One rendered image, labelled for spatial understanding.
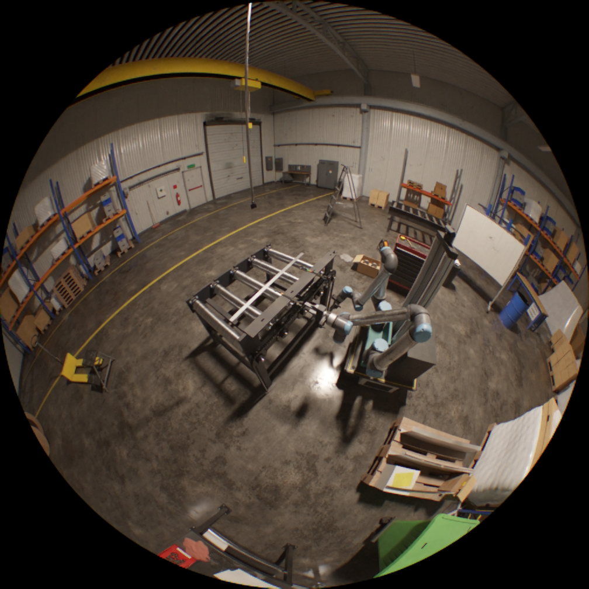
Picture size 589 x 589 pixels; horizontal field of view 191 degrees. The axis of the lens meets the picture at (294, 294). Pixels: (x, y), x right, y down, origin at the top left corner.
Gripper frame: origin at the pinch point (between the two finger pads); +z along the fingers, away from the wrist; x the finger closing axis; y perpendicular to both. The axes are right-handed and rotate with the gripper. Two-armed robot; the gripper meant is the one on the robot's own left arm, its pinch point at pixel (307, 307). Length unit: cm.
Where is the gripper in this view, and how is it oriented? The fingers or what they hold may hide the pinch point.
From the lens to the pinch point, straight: 124.2
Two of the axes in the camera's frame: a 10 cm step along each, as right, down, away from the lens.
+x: 0.0, -7.1, -7.1
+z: -8.1, -4.1, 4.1
